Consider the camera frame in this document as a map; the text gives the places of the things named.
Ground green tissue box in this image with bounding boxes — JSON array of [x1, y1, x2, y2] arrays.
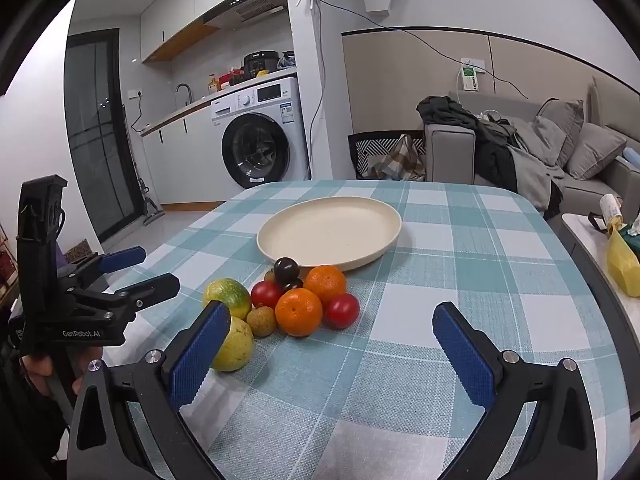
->
[[622, 220, 640, 263]]

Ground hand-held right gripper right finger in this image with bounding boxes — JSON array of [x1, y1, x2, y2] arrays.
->
[[431, 301, 601, 480]]

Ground black patterned basket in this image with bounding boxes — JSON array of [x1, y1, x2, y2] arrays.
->
[[348, 131, 427, 181]]

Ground dark clothes pile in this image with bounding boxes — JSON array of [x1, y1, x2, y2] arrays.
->
[[416, 95, 518, 188]]

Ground white upper cabinets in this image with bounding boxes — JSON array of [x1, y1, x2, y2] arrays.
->
[[140, 0, 296, 63]]

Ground black pressure cooker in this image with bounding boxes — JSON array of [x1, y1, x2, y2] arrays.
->
[[243, 50, 280, 80]]

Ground green-yellow citrus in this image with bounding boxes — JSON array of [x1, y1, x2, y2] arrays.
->
[[202, 278, 252, 321]]

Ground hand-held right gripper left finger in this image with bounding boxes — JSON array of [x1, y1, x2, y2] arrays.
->
[[66, 300, 232, 480]]

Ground yellow plastic bag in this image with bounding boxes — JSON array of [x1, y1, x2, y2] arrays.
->
[[606, 225, 640, 298]]

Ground person's left hand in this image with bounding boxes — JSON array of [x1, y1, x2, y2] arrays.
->
[[20, 347, 104, 400]]

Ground black wall cable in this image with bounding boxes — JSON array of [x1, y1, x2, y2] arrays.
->
[[315, 0, 531, 101]]

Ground white washing machine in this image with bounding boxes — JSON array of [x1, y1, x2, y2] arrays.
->
[[210, 76, 311, 191]]

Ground silver range hood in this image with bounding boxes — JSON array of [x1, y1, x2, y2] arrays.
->
[[202, 0, 290, 31]]

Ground white green power strip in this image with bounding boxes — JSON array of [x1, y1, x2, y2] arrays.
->
[[457, 57, 483, 93]]

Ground brown patterned box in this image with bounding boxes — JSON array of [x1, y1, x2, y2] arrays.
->
[[65, 242, 96, 263]]

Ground white side table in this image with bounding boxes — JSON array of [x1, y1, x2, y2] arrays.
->
[[560, 212, 640, 341]]

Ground grey sofa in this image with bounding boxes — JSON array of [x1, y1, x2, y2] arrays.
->
[[424, 77, 640, 231]]

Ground cream round plate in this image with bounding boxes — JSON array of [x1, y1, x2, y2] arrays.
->
[[256, 197, 403, 272]]

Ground teal checked tablecloth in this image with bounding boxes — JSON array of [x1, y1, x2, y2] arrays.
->
[[102, 178, 631, 480]]

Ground yellow citrus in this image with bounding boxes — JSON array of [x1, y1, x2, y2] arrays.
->
[[210, 316, 256, 372]]

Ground dark glass door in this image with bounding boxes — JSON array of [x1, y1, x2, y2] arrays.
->
[[64, 29, 143, 243]]

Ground hanging dark cable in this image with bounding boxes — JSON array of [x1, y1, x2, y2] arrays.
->
[[306, 2, 326, 181]]

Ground red tomato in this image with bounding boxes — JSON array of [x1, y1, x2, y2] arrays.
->
[[325, 293, 361, 330], [250, 281, 285, 309]]

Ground grey garment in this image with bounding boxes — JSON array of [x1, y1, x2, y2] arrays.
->
[[505, 145, 566, 211]]

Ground brown lychee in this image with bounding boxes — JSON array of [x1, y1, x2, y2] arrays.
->
[[246, 306, 277, 338]]

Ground plaid cloth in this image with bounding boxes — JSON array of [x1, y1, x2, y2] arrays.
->
[[367, 134, 427, 181]]

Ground white kitchen base cabinet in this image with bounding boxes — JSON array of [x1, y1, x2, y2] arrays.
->
[[141, 95, 226, 207]]

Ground orange mandarin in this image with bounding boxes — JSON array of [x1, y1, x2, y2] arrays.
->
[[274, 288, 324, 337], [303, 265, 347, 306]]

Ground grey cushion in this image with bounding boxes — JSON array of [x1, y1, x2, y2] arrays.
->
[[532, 98, 585, 168], [565, 122, 628, 181]]

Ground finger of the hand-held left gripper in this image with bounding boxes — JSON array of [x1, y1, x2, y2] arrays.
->
[[67, 272, 181, 318], [57, 246, 147, 291]]

